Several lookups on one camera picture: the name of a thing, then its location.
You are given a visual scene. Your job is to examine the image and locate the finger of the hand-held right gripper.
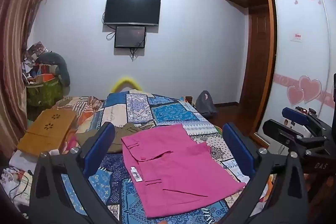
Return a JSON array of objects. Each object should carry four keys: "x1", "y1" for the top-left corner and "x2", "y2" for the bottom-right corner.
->
[
  {"x1": 282, "y1": 107, "x2": 330, "y2": 135},
  {"x1": 262, "y1": 119, "x2": 308, "y2": 147}
]

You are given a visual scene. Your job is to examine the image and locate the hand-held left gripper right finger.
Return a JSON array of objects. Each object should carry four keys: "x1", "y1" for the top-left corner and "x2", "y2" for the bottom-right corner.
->
[{"x1": 222, "y1": 123, "x2": 309, "y2": 224}]

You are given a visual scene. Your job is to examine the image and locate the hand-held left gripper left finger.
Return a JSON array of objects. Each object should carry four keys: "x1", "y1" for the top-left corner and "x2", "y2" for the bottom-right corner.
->
[{"x1": 29, "y1": 122, "x2": 121, "y2": 224}]

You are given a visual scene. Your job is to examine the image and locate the pink pants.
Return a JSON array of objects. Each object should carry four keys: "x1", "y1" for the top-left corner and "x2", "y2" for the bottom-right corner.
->
[{"x1": 121, "y1": 123, "x2": 247, "y2": 219}]

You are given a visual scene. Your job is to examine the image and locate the olive green garment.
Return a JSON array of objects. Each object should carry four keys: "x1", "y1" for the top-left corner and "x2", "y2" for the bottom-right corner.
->
[{"x1": 76, "y1": 123, "x2": 143, "y2": 154}]

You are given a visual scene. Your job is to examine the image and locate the orange striped blanket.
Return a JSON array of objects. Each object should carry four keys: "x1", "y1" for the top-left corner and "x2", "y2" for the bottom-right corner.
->
[{"x1": 51, "y1": 95, "x2": 104, "y2": 135}]

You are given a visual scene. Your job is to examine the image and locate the white heart-print sliding door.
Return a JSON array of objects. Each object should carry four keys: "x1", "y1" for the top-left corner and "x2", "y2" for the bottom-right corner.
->
[{"x1": 259, "y1": 0, "x2": 336, "y2": 146}]

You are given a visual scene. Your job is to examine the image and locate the wooden lap desk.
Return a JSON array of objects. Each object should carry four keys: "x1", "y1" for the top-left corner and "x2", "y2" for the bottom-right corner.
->
[{"x1": 17, "y1": 109, "x2": 77, "y2": 157}]

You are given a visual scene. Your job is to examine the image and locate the grey backpack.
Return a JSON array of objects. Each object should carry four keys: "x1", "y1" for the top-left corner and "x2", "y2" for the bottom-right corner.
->
[{"x1": 196, "y1": 90, "x2": 218, "y2": 117}]

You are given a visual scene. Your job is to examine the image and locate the yellow foam hoop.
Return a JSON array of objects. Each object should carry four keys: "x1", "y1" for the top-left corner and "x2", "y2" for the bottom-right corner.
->
[{"x1": 110, "y1": 76, "x2": 143, "y2": 94}]

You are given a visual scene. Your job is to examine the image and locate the green storage bag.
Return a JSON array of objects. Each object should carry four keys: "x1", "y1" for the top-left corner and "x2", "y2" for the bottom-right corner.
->
[{"x1": 25, "y1": 74, "x2": 65, "y2": 111}]

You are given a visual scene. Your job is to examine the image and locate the blue patchwork blanket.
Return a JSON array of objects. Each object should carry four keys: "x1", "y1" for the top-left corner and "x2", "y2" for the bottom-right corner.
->
[{"x1": 62, "y1": 92, "x2": 271, "y2": 224}]

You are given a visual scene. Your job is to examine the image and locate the white cloth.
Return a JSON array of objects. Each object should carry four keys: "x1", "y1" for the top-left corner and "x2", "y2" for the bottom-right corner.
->
[{"x1": 0, "y1": 152, "x2": 36, "y2": 210}]

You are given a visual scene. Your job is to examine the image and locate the grey plush pillow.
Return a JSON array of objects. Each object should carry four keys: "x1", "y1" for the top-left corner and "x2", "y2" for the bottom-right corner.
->
[{"x1": 37, "y1": 52, "x2": 71, "y2": 87}]

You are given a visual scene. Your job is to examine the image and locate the small black monitor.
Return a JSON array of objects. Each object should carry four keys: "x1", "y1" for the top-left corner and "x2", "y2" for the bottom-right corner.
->
[{"x1": 114, "y1": 26, "x2": 147, "y2": 48}]

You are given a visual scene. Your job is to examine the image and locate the striped pink curtain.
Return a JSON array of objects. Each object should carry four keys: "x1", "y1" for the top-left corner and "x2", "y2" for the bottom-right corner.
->
[{"x1": 0, "y1": 0, "x2": 53, "y2": 159}]

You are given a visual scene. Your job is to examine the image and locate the wooden bed frame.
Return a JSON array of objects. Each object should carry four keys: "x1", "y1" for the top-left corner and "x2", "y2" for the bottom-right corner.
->
[{"x1": 181, "y1": 95, "x2": 196, "y2": 106}]

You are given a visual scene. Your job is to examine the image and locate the black wall television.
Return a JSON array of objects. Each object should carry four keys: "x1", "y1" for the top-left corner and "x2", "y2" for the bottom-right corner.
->
[{"x1": 103, "y1": 0, "x2": 161, "y2": 27}]

